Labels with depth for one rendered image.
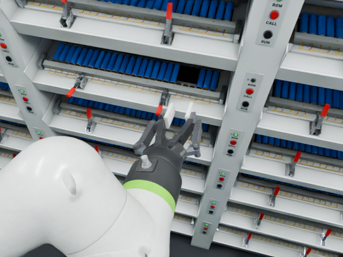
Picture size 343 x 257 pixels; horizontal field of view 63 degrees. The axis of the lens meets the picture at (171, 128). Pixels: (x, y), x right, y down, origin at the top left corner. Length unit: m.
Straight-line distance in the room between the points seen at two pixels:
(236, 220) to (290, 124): 0.59
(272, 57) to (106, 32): 0.41
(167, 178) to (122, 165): 0.75
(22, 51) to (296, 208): 1.07
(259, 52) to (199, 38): 0.15
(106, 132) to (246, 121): 0.49
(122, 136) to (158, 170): 0.59
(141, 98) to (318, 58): 0.48
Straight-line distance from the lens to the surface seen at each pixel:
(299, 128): 0.87
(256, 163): 0.99
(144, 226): 0.35
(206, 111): 0.83
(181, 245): 1.57
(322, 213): 1.23
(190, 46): 0.72
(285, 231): 1.36
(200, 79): 0.86
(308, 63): 0.74
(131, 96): 0.86
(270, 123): 0.85
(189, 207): 1.30
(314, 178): 1.04
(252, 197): 1.15
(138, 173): 0.43
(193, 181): 1.13
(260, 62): 0.70
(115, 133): 1.02
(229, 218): 1.31
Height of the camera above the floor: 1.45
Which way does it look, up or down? 46 degrees down
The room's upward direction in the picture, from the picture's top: 4 degrees clockwise
